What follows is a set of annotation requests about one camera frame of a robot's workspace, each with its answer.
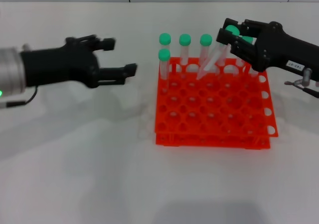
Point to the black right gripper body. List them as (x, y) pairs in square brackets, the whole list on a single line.
[(281, 49)]

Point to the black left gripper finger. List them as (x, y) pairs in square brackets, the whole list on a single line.
[(107, 43), (124, 71)]

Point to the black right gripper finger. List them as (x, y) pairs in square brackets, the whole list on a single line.
[(229, 41), (249, 26)]

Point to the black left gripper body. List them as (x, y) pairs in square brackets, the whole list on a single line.
[(57, 64)]

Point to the orange test tube rack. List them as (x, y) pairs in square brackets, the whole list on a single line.
[(214, 109)]

